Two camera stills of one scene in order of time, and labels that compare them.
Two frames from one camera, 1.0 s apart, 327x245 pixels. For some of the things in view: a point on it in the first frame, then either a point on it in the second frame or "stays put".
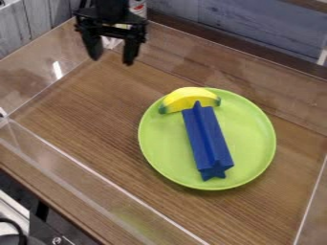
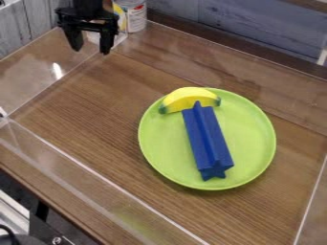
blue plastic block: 209,141 stays put
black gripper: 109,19 to 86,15
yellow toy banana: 185,98 stays put
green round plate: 168,151 stays put
